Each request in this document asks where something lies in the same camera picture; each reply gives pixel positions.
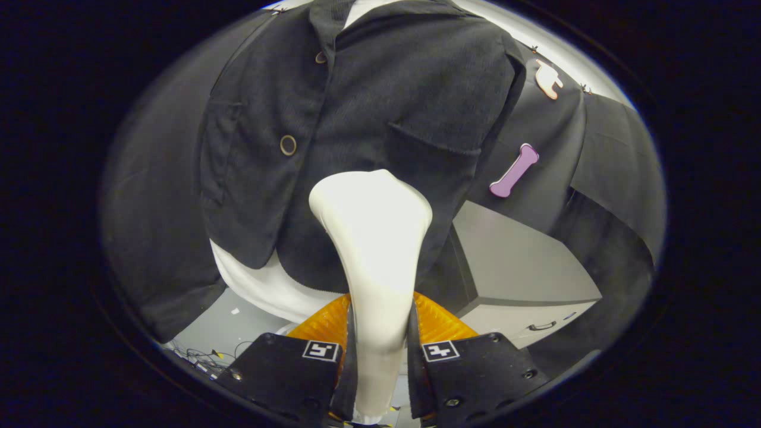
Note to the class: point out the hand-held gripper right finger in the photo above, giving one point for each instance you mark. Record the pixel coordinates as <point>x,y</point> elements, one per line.
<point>475,374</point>

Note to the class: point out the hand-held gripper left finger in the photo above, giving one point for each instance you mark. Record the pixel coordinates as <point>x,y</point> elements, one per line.
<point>279,374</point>

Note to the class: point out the white garment steamer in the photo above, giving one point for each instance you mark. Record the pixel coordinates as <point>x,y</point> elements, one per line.
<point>374,249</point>

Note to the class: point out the black jacket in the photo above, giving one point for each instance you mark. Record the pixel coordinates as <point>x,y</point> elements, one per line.
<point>368,107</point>

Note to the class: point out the beige cabinet with grey top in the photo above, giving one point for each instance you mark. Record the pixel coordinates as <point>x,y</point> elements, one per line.
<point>517,267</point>

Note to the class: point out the black backdrop cloth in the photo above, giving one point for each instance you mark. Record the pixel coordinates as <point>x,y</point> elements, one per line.
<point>154,208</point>

